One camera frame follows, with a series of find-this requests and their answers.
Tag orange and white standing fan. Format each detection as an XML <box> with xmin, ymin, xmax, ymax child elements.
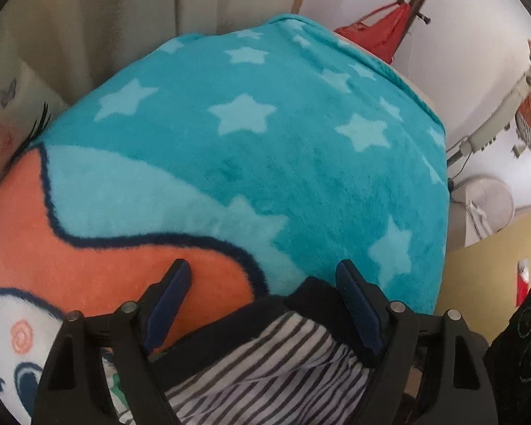
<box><xmin>445</xmin><ymin>38</ymin><xmax>531</xmax><ymax>237</ymax></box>

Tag teal star printed blanket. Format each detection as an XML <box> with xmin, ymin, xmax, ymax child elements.
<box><xmin>0</xmin><ymin>12</ymin><xmax>451</xmax><ymax>425</ymax></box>

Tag striped pants with black waistband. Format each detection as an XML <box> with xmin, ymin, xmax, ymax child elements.
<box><xmin>148</xmin><ymin>276</ymin><xmax>383</xmax><ymax>425</ymax></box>

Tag red bag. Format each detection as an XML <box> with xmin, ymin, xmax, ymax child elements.
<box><xmin>334</xmin><ymin>0</ymin><xmax>413</xmax><ymax>63</ymax></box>

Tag yellow cardboard box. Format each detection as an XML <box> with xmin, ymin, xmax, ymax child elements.
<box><xmin>442</xmin><ymin>211</ymin><xmax>531</xmax><ymax>326</ymax></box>

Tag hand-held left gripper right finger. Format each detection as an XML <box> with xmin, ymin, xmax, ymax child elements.
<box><xmin>335</xmin><ymin>259</ymin><xmax>493</xmax><ymax>425</ymax></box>

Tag white printed garment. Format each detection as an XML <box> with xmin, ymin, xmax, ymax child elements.
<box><xmin>99</xmin><ymin>347</ymin><xmax>131</xmax><ymax>425</ymax></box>

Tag beige curtain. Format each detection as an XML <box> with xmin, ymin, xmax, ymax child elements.
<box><xmin>0</xmin><ymin>0</ymin><xmax>313</xmax><ymax>98</ymax></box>

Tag butterfly print pillow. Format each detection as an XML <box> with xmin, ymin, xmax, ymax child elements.
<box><xmin>0</xmin><ymin>59</ymin><xmax>69</xmax><ymax>206</ymax></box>

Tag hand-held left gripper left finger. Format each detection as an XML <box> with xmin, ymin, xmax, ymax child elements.
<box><xmin>32</xmin><ymin>260</ymin><xmax>192</xmax><ymax>425</ymax></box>

